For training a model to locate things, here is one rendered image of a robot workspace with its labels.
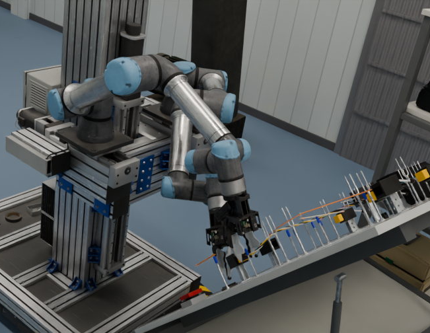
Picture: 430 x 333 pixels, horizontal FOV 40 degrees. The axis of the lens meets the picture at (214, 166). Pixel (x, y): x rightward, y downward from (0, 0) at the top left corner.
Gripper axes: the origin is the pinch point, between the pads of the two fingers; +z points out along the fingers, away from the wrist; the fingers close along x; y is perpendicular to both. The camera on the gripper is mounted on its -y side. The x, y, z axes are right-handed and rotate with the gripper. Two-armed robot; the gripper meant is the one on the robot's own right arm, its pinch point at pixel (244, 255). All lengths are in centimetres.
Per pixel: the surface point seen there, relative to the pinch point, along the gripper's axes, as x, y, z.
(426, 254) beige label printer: 105, -29, 46
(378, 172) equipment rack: 92, -36, 5
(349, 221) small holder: 28.8, 15.6, -3.3
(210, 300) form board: -22.0, 16.4, 1.0
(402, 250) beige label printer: 97, -35, 42
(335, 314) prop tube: -1.8, 41.1, 6.2
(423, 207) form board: 8, 64, -21
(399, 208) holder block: 19, 47, -15
